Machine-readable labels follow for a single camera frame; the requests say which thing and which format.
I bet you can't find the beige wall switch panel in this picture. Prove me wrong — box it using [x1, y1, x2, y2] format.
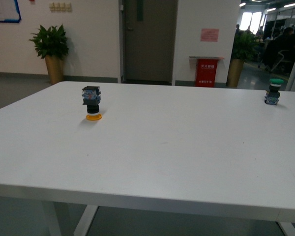
[48, 2, 72, 12]

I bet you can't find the pink wall notice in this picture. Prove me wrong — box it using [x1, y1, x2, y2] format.
[201, 28, 219, 42]

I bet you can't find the red fire extinguisher box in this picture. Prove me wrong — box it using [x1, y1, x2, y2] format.
[189, 56, 224, 88]

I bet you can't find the left potted green plant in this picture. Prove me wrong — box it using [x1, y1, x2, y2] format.
[30, 25, 69, 85]

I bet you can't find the grey door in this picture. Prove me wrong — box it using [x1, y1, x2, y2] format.
[123, 0, 178, 85]

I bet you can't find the blue framed whiteboard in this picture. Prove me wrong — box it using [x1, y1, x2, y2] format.
[0, 0, 22, 23]

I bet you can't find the potted green plant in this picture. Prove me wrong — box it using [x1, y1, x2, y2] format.
[226, 32, 257, 88]
[30, 25, 69, 85]

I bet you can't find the seated person in black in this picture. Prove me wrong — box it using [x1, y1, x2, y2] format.
[263, 27, 295, 72]

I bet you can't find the green push button switch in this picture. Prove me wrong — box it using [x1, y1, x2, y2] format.
[264, 78, 284, 105]

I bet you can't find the white table leg frame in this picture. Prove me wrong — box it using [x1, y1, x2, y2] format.
[40, 200, 295, 236]

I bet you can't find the right potted green plant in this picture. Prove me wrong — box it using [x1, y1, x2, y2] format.
[226, 32, 257, 88]

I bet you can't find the office chair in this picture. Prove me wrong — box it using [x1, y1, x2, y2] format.
[258, 50, 294, 73]

